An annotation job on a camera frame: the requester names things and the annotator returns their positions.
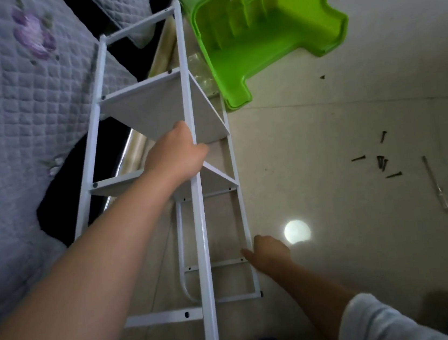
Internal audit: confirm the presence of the grey textured furniture cover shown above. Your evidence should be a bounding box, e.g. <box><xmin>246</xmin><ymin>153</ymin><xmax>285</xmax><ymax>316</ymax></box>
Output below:
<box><xmin>0</xmin><ymin>0</ymin><xmax>197</xmax><ymax>335</ymax></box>

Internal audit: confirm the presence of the pile of black screws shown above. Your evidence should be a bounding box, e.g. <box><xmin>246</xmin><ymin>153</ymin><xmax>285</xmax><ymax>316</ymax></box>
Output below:
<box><xmin>347</xmin><ymin>128</ymin><xmax>405</xmax><ymax>184</ymax></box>

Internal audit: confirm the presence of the chrome metal base rail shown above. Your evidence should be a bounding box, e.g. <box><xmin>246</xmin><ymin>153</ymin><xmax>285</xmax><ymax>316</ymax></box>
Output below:
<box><xmin>80</xmin><ymin>14</ymin><xmax>200</xmax><ymax>212</ymax></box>

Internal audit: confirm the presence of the person's right hand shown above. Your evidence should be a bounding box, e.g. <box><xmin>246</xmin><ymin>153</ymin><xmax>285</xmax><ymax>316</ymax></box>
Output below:
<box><xmin>239</xmin><ymin>230</ymin><xmax>297</xmax><ymax>284</ymax></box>

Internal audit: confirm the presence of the person's left hand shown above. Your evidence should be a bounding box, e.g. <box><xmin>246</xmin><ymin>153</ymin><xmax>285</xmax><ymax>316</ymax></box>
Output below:
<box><xmin>137</xmin><ymin>118</ymin><xmax>216</xmax><ymax>195</ymax></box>

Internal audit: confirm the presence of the clear plastic screw bag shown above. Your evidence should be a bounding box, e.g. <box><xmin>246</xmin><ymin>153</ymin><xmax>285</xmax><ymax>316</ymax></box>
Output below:
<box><xmin>185</xmin><ymin>48</ymin><xmax>224</xmax><ymax>101</ymax></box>

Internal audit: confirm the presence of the person's white shirt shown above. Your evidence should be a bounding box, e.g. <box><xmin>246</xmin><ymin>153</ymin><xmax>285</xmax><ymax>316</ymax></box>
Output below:
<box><xmin>331</xmin><ymin>282</ymin><xmax>448</xmax><ymax>340</ymax></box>

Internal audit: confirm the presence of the green plastic stool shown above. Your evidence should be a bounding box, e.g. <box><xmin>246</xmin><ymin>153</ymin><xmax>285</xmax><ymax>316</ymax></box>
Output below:
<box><xmin>174</xmin><ymin>0</ymin><xmax>359</xmax><ymax>117</ymax></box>

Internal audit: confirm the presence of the white wooden board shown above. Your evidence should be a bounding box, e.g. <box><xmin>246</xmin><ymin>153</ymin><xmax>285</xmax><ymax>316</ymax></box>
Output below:
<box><xmin>86</xmin><ymin>157</ymin><xmax>241</xmax><ymax>208</ymax></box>
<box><xmin>96</xmin><ymin>64</ymin><xmax>231</xmax><ymax>157</ymax></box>

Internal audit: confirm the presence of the white metal frame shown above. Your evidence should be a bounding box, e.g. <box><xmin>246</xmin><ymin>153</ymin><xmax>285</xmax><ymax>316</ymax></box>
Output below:
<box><xmin>157</xmin><ymin>93</ymin><xmax>265</xmax><ymax>311</ymax></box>
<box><xmin>46</xmin><ymin>0</ymin><xmax>225</xmax><ymax>340</ymax></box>

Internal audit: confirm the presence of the person's left forearm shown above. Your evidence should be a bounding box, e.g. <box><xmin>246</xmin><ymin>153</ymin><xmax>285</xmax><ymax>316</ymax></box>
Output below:
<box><xmin>0</xmin><ymin>174</ymin><xmax>193</xmax><ymax>340</ymax></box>

